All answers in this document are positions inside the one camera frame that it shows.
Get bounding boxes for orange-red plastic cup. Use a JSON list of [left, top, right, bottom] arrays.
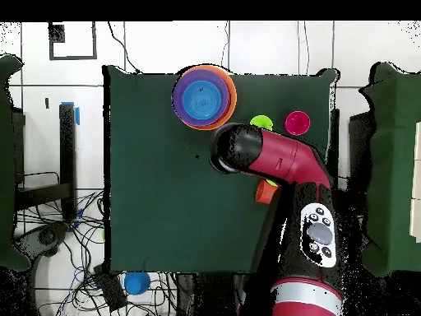
[[255, 179, 280, 204]]

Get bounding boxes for blue plastic bowl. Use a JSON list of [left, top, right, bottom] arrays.
[[182, 80, 222, 120]]

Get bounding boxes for orange plastic bowl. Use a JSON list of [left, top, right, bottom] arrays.
[[171, 64, 238, 132]]

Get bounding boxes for purple plastic bowl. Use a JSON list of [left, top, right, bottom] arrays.
[[171, 68, 231, 128]]

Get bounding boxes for crimson pink plastic cup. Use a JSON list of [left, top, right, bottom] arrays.
[[284, 110, 312, 137]]

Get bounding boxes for dark green tablecloth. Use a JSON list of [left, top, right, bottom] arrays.
[[102, 64, 340, 276]]

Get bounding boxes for green plastic cup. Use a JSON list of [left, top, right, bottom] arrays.
[[249, 114, 275, 131]]

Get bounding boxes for blue plastic cup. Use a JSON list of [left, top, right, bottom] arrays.
[[123, 272, 151, 296]]

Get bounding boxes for black furniture panel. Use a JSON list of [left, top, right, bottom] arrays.
[[11, 106, 26, 185], [348, 111, 374, 192]]

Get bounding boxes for black box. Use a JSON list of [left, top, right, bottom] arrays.
[[93, 264, 128, 312]]

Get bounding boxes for dark grey office chair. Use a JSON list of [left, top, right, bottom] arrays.
[[14, 221, 70, 264]]

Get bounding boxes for green cloth side table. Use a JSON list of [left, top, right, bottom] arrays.
[[0, 53, 32, 272], [358, 62, 421, 277]]

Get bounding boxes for beige boxes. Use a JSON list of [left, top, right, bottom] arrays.
[[409, 121, 421, 244]]

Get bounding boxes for thin black cable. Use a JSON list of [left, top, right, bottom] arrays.
[[107, 21, 143, 74], [220, 21, 230, 68], [297, 21, 309, 75]]

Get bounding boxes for black post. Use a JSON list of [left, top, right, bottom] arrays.
[[329, 108, 340, 172]]

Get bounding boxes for black frame with blue tape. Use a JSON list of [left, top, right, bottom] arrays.
[[14, 102, 81, 221]]

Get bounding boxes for tangle of cables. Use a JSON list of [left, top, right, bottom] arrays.
[[16, 170, 185, 316]]

